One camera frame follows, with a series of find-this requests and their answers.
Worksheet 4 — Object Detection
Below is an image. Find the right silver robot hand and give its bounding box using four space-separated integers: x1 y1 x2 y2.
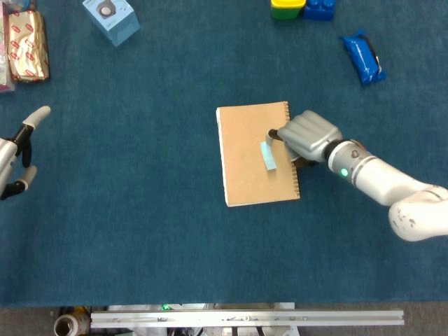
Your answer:
266 110 344 169

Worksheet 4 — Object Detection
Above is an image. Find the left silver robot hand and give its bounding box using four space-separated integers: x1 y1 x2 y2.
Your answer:
0 106 52 201

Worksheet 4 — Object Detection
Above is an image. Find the light green paper strip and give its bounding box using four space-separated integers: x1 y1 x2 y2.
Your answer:
259 139 278 173

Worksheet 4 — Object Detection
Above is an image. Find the brown spiral notebook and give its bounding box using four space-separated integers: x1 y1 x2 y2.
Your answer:
216 101 302 208

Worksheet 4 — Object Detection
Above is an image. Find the blue snack packet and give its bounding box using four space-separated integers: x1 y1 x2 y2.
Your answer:
338 28 387 86

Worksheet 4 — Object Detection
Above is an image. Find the pink floral box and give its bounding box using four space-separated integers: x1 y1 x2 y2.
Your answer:
0 0 17 94

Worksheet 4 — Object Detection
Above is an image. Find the gold snack package red print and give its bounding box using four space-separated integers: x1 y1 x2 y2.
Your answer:
7 10 50 83

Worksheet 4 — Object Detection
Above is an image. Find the blue toy brick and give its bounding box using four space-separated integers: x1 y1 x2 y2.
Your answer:
302 0 336 22

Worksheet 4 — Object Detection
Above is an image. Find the green container yellow lid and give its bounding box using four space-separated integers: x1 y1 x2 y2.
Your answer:
269 0 306 20

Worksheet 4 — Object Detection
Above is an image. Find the teal table cloth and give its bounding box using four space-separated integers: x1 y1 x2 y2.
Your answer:
0 0 448 309

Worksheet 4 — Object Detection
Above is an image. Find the light blue speaker box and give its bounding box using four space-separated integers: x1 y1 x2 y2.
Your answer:
82 0 141 48

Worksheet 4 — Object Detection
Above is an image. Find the brown tape roll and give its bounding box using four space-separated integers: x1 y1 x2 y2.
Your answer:
52 314 90 336

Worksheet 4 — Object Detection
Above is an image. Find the aluminium profile rail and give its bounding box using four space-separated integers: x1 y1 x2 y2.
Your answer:
90 309 405 329

